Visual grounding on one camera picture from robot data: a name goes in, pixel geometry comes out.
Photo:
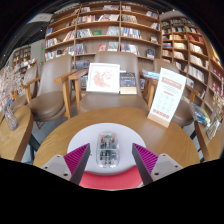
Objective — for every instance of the wide wooden bookshelf unit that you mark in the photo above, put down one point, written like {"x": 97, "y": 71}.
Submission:
{"x": 100, "y": 33}

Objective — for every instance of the transparent computer mouse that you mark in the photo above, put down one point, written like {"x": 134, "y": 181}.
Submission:
{"x": 108, "y": 150}

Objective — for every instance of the dark covered book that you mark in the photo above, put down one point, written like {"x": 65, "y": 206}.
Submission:
{"x": 128, "y": 83}

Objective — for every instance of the white mouse pad, red wrist rest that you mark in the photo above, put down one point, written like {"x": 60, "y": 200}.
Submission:
{"x": 83, "y": 133}

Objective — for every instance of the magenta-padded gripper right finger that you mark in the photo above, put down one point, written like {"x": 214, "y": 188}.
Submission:
{"x": 146, "y": 160}

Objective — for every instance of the glass vase with pink flowers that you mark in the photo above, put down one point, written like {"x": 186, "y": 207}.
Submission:
{"x": 10, "y": 120}

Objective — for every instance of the white framed floral picture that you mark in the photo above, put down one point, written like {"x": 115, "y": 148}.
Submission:
{"x": 103, "y": 78}

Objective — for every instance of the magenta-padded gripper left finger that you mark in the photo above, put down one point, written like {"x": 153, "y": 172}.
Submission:
{"x": 76, "y": 160}

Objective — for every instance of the stack of books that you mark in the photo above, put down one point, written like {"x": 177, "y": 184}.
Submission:
{"x": 200, "y": 115}

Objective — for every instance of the brown armchair with wooden arms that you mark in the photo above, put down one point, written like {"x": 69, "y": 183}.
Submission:
{"x": 183, "y": 113}
{"x": 110, "y": 101}
{"x": 30, "y": 75}
{"x": 50, "y": 103}

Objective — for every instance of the round wooden side table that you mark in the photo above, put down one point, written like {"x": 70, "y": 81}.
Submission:
{"x": 213, "y": 146}
{"x": 13, "y": 136}

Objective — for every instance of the small distant bookshelf unit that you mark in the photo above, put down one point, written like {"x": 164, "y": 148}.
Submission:
{"x": 21, "y": 56}

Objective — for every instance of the white red sign, wooden base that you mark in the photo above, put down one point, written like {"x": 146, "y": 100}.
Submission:
{"x": 166, "y": 93}

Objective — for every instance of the light blue book stack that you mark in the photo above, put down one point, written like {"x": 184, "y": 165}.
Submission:
{"x": 150, "y": 74}

